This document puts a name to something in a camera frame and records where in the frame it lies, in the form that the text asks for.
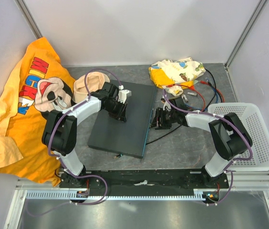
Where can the slotted grey cable duct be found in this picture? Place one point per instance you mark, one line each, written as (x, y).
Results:
(91, 195)

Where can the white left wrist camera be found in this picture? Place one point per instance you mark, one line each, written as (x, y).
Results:
(123, 94)

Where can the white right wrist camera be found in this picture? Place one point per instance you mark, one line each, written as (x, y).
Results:
(166, 105)

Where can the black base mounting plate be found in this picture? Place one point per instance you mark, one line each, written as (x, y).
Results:
(180, 178)

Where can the patterned white yellow cloth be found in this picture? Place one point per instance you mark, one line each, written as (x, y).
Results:
(175, 76)

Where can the orange Mickey t-shirt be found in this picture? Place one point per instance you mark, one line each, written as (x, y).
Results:
(37, 85)

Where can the dark grey network switch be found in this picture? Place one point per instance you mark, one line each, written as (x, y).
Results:
(127, 138)

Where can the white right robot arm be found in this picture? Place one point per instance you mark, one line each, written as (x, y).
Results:
(229, 135)

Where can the white perforated plastic basket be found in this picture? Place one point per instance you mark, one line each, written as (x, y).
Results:
(251, 118)

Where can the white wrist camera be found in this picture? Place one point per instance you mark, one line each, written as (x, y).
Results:
(166, 105)
(123, 94)

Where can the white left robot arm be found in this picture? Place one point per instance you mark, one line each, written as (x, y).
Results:
(60, 131)

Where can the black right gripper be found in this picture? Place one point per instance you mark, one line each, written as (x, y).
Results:
(165, 126)

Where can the beige bucket hat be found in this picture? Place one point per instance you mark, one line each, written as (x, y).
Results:
(94, 81)

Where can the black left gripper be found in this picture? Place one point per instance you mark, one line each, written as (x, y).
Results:
(121, 115)

